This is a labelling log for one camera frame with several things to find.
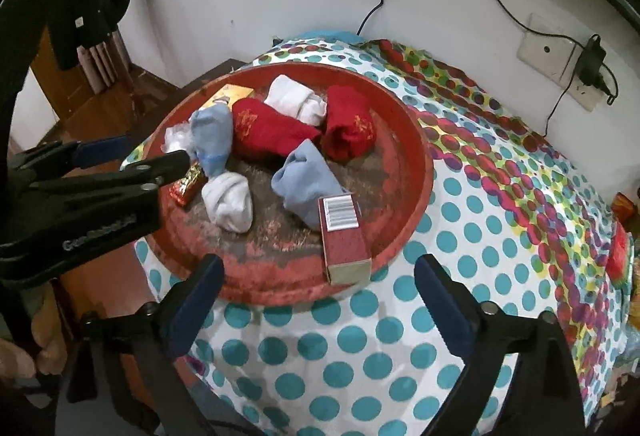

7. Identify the light blue sock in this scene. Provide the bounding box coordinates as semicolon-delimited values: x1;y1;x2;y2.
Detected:
271;139;346;231
190;102;233;178

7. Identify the crumpled clear plastic bag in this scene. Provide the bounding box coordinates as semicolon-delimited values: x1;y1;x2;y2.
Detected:
162;122;196;162

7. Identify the dark red small box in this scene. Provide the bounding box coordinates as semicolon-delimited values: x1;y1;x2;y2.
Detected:
318;193;372;286

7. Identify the white wall socket plate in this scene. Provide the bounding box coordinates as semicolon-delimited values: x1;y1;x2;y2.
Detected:
516;13;604;112

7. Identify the red sock with gold print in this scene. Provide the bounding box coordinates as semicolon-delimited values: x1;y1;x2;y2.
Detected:
232;98;321;162

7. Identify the black power adapter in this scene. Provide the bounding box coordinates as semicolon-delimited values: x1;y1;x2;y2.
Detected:
575;34;618;105

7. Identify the yellow cigarette box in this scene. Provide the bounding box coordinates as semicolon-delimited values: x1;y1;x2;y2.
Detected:
200;84;254;110

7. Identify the red gold foil packet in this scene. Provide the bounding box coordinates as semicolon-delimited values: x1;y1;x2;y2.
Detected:
169;162;207;208

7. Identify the orange red snack packet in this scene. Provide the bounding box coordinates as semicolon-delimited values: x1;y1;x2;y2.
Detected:
611;192;639;225

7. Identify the white rolled sock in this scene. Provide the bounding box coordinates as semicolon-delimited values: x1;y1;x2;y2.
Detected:
264;74;328;127
201;171;254;234

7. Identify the red green flat box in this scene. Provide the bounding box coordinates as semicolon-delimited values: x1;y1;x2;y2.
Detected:
605;221;634;291

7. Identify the round red tray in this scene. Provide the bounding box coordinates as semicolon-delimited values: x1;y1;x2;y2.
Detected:
144;63;433;306

